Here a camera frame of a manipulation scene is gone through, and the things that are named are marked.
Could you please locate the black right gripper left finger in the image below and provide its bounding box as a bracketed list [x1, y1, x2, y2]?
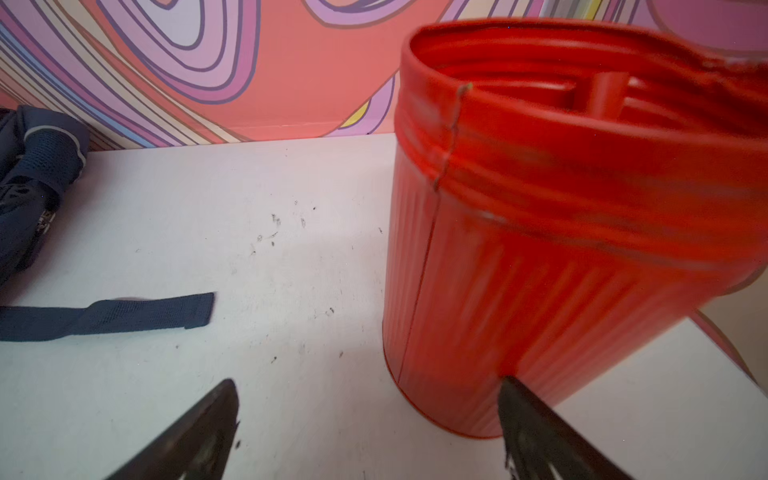
[110, 379, 239, 479]

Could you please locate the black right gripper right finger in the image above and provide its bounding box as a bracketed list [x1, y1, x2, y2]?
[498, 376, 630, 480]

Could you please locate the navy blue student backpack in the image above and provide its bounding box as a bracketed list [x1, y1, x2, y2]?
[1, 106, 215, 342]

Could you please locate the red ribbed metal pen cup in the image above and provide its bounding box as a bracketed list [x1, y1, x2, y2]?
[382, 19, 767, 439]

